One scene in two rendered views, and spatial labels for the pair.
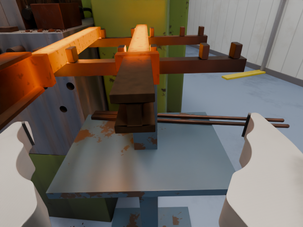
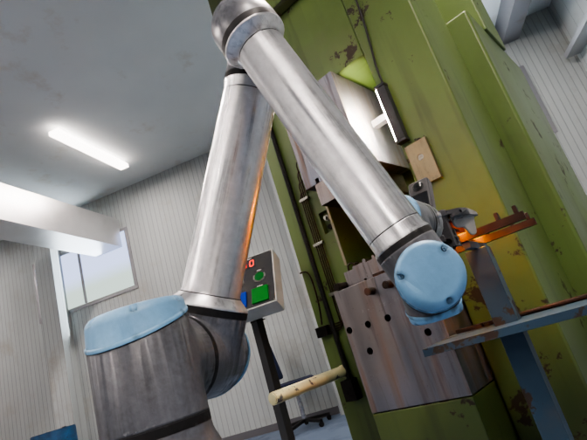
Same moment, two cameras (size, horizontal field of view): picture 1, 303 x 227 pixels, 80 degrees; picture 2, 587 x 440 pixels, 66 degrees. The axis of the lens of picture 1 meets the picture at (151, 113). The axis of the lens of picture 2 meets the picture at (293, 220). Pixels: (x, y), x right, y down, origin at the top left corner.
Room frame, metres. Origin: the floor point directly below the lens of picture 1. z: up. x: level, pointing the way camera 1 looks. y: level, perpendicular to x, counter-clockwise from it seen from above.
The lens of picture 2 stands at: (-0.97, -0.24, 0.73)
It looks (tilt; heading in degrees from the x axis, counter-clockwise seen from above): 16 degrees up; 31
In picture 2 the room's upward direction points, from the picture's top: 17 degrees counter-clockwise
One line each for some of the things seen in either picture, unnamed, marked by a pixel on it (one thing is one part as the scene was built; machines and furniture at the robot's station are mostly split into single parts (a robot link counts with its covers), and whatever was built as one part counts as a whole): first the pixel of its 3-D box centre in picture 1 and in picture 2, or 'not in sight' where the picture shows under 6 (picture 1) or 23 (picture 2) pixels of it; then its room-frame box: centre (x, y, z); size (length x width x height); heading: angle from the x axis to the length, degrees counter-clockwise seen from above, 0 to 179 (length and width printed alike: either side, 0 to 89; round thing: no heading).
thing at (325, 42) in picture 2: not in sight; (338, 54); (0.95, 0.37, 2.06); 0.44 x 0.41 x 0.47; 173
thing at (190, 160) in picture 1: (146, 144); (509, 326); (0.38, 0.02, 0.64); 0.40 x 0.30 x 0.02; 90
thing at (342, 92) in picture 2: not in sight; (353, 134); (0.81, 0.39, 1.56); 0.42 x 0.39 x 0.40; 173
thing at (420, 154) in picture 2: not in sight; (423, 161); (0.69, 0.13, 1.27); 0.09 x 0.02 x 0.17; 83
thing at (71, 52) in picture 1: (80, 41); not in sight; (0.38, 0.14, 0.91); 0.23 x 0.06 x 0.02; 0
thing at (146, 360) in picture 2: not in sight; (148, 361); (-0.52, 0.34, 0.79); 0.17 x 0.15 x 0.18; 22
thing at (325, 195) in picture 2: not in sight; (363, 189); (0.81, 0.44, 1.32); 0.42 x 0.20 x 0.10; 173
